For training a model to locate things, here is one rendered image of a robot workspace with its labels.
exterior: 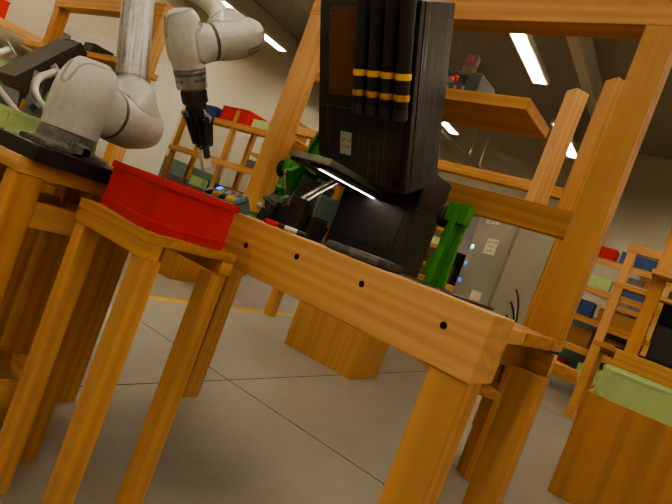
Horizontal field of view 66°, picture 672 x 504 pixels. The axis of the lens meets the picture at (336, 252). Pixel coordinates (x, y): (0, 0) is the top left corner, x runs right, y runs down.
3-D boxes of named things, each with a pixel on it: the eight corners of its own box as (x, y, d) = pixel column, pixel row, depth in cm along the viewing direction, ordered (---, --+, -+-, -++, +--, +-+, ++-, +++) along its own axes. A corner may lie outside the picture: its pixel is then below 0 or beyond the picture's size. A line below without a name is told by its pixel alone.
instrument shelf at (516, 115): (526, 109, 158) (530, 97, 158) (313, 81, 212) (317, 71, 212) (546, 139, 178) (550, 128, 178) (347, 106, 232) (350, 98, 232)
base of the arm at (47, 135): (50, 148, 133) (57, 128, 133) (16, 134, 146) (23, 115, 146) (114, 170, 148) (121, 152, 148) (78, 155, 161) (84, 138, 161)
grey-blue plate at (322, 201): (306, 238, 153) (323, 193, 153) (302, 236, 154) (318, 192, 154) (325, 244, 161) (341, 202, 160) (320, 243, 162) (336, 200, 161)
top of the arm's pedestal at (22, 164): (15, 171, 126) (20, 155, 126) (-29, 147, 145) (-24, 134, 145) (131, 205, 152) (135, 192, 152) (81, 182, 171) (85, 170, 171)
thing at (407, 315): (468, 385, 103) (495, 315, 103) (106, 204, 193) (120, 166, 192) (492, 384, 114) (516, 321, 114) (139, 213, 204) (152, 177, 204)
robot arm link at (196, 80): (185, 72, 140) (189, 95, 143) (212, 67, 146) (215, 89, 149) (166, 70, 146) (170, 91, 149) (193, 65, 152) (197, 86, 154)
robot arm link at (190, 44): (178, 73, 139) (223, 66, 146) (167, 9, 132) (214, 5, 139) (164, 69, 147) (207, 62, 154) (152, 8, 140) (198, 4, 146)
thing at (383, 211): (392, 269, 164) (430, 168, 163) (322, 242, 182) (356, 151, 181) (417, 278, 178) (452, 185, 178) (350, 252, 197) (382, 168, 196)
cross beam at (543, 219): (569, 239, 163) (579, 212, 163) (286, 161, 241) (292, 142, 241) (572, 242, 167) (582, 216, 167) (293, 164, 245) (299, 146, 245)
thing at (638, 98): (558, 340, 151) (680, 25, 149) (236, 212, 241) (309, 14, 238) (564, 341, 159) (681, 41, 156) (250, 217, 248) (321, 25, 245)
